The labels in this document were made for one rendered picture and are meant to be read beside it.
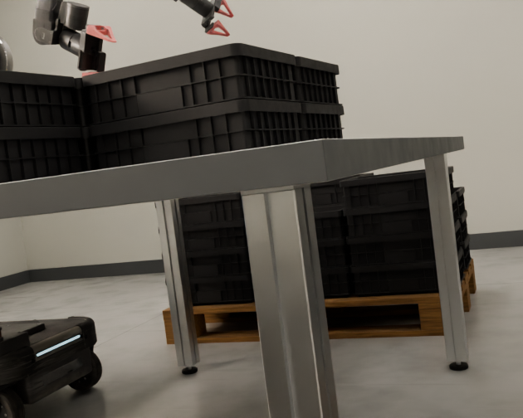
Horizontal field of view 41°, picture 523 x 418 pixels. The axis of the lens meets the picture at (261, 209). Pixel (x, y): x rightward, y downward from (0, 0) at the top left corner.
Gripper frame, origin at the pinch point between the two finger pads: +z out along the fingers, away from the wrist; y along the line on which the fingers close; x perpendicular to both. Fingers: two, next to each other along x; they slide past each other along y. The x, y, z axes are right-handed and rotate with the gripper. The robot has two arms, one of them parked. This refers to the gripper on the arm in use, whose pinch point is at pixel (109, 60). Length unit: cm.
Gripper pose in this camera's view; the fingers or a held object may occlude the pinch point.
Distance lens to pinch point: 182.5
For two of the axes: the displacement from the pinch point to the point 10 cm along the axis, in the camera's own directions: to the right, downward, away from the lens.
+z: 7.0, 4.1, -5.8
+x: -6.8, 1.5, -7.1
